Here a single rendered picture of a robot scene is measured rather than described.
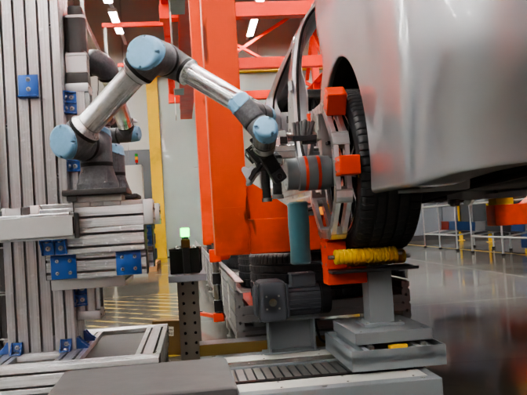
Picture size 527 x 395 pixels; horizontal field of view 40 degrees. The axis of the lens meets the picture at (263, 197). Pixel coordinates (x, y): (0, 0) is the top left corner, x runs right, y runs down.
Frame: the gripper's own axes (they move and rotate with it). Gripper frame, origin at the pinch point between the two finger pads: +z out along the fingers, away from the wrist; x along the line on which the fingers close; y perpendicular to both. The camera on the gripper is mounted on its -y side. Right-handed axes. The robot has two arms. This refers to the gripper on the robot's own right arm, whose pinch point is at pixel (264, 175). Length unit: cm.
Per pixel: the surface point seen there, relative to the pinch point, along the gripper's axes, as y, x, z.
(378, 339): -67, -3, 38
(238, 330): -23, 28, 106
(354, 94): 8, -51, 11
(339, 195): -19.4, -20.6, 13.6
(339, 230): -27.0, -17.3, 31.2
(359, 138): -8.9, -37.4, 3.9
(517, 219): -68, -210, 277
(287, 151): 6.3, -16.8, 14.4
